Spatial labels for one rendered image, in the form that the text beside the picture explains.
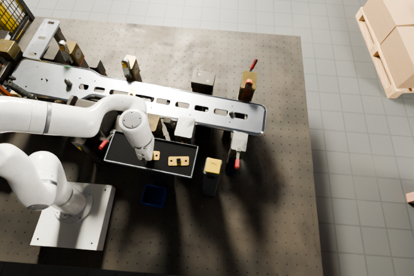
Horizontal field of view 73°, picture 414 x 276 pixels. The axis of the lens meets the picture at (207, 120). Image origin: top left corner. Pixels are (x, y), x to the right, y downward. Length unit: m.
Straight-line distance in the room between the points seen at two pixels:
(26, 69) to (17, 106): 0.99
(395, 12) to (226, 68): 1.90
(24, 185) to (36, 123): 0.39
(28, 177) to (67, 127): 0.36
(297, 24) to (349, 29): 0.56
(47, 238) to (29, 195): 0.46
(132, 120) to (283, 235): 1.07
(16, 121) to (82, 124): 0.16
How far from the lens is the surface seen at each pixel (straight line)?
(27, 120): 0.85
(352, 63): 3.27
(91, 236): 1.58
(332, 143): 2.72
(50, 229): 1.66
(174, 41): 2.12
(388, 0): 3.42
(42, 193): 1.23
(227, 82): 1.91
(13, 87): 1.53
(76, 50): 1.78
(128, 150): 1.23
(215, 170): 1.17
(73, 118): 0.86
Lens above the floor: 2.29
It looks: 64 degrees down
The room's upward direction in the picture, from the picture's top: 4 degrees clockwise
